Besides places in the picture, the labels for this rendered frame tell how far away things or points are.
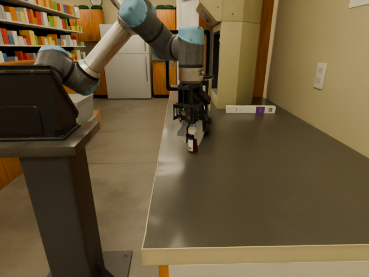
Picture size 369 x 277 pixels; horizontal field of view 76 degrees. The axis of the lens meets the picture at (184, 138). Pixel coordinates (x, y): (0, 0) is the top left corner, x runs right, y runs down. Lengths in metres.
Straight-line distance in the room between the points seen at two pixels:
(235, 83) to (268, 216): 0.98
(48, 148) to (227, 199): 0.69
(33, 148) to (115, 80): 5.56
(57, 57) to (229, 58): 0.85
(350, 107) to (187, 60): 0.68
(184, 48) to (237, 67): 0.74
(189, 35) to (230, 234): 0.51
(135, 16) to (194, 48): 0.18
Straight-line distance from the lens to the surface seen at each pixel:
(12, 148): 1.07
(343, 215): 0.64
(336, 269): 0.60
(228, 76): 1.40
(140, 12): 0.72
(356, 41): 1.14
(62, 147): 0.98
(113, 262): 1.74
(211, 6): 1.39
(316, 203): 0.65
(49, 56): 1.17
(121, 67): 6.43
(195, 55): 0.71
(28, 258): 2.00
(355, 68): 1.12
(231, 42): 1.40
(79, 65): 1.20
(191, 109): 0.71
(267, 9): 1.85
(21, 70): 1.03
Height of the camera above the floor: 1.28
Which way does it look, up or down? 21 degrees down
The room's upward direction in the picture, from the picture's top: straight up
